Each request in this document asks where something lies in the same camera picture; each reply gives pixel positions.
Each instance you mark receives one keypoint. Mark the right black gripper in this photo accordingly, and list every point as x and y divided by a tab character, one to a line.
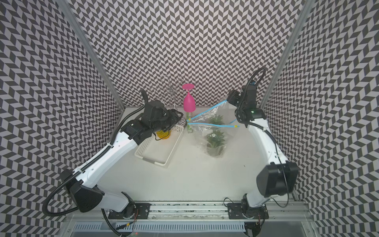
232	96

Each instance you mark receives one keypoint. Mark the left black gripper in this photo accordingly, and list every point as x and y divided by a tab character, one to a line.
174	117

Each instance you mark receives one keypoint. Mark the yellow toy pineapple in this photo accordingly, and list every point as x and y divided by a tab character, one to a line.
161	135

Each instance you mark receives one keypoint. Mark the zip-top bag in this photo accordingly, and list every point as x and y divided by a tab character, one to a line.
222	113
213	139

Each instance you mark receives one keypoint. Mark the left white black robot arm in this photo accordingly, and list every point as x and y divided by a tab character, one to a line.
81	184

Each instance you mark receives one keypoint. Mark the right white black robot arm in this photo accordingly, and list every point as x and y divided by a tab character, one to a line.
278	175

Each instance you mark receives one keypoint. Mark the white perforated plastic basket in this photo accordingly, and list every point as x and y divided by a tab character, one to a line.
160	153

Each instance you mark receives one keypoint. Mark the green small boxes strip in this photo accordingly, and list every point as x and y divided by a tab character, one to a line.
188	119

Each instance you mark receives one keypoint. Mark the pink plastic wine glass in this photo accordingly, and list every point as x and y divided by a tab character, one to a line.
189	102

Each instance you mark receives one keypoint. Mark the chrome wire cup stand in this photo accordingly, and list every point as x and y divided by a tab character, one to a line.
170	87

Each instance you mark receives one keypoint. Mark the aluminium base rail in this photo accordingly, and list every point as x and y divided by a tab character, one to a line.
160	211

